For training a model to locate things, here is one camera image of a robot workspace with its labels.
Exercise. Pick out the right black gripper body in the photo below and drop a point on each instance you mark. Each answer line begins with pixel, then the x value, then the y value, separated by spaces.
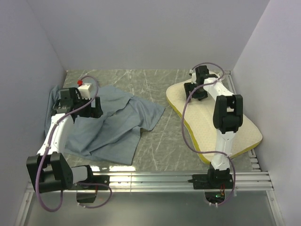
pixel 199 94

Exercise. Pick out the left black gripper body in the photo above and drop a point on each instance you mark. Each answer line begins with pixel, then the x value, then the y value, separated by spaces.
pixel 88 111

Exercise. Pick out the cream pillow yellow edge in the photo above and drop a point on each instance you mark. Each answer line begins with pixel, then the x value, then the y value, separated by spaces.
pixel 198 117

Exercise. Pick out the blue fabric pillowcase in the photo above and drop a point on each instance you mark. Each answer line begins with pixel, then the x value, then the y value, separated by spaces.
pixel 115 135

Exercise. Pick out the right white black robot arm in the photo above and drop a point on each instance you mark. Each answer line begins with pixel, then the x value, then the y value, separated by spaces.
pixel 227 119

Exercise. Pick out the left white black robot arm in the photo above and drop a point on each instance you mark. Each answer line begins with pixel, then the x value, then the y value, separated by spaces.
pixel 48 169

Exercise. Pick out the left black controller box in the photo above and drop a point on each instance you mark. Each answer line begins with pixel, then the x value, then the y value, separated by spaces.
pixel 86 197

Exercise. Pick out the right controller board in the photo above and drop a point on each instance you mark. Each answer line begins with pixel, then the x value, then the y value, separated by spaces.
pixel 215 197

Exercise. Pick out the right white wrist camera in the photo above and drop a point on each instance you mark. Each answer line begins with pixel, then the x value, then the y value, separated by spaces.
pixel 193 77

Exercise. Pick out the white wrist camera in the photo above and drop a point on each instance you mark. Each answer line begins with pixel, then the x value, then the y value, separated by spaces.
pixel 85 89
pixel 193 77

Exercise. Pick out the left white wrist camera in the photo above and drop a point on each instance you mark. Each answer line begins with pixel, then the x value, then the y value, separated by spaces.
pixel 85 89

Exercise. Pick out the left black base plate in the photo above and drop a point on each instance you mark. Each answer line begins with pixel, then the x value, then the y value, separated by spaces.
pixel 98 182

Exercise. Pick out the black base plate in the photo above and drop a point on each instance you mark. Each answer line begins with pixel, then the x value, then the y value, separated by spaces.
pixel 98 182
pixel 204 182

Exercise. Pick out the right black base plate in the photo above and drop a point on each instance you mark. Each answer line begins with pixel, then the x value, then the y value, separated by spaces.
pixel 204 182

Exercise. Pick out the aluminium front rail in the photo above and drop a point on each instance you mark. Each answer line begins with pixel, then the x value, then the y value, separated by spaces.
pixel 179 181

